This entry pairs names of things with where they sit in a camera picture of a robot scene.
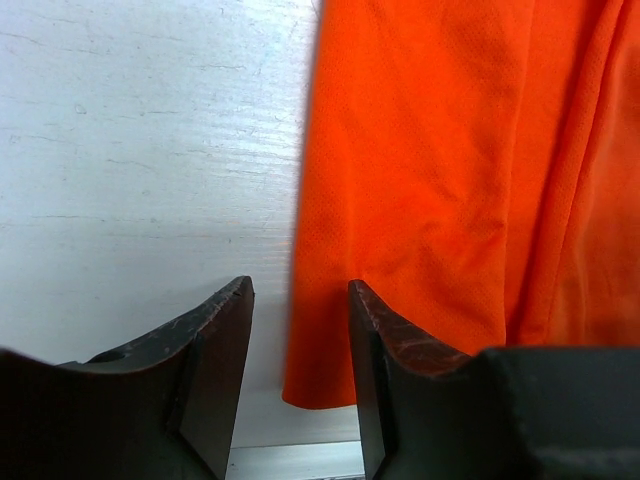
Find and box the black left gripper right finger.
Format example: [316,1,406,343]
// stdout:
[348,280,530,479]

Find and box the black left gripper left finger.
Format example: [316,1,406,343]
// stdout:
[1,276,254,479]

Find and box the orange t shirt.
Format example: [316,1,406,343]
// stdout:
[283,1,639,409]

